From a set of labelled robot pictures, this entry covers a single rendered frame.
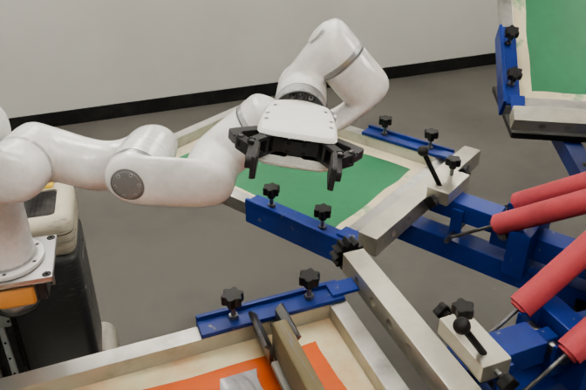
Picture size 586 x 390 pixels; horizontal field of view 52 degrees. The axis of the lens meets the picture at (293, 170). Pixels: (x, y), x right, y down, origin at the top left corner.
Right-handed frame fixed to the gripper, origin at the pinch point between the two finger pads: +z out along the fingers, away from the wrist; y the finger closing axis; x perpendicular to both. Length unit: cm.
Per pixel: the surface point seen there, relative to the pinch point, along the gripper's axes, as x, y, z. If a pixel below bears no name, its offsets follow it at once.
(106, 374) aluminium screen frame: -56, 27, -15
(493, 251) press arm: -49, -54, -63
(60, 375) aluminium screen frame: -55, 34, -13
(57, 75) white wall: -137, 169, -336
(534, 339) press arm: -38, -48, -21
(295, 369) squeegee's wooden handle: -42.6, -5.8, -10.3
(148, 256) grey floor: -159, 61, -179
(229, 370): -54, 5, -19
